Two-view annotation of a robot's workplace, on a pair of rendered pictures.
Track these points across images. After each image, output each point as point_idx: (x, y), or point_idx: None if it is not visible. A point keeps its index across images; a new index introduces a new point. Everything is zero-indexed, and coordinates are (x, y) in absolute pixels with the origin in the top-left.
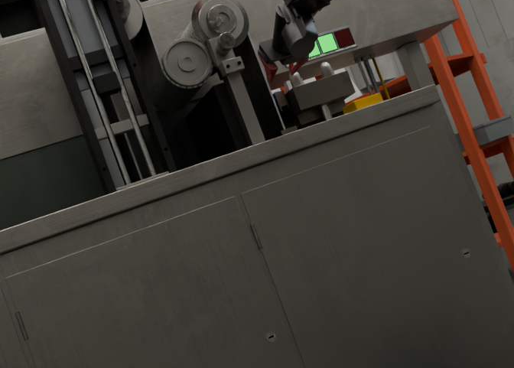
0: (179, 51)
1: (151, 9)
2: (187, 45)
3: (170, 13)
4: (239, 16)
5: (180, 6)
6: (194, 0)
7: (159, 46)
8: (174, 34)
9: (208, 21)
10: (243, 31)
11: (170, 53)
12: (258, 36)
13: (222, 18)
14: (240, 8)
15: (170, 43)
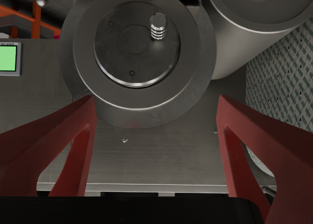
0: (274, 4)
1: (175, 178)
2: (247, 13)
3: (151, 165)
4: (82, 41)
5: (134, 171)
6: (111, 174)
7: (184, 125)
8: (157, 135)
9: (178, 48)
10: (87, 5)
11: (296, 7)
12: (42, 98)
13: (137, 42)
14: (70, 66)
15: (292, 28)
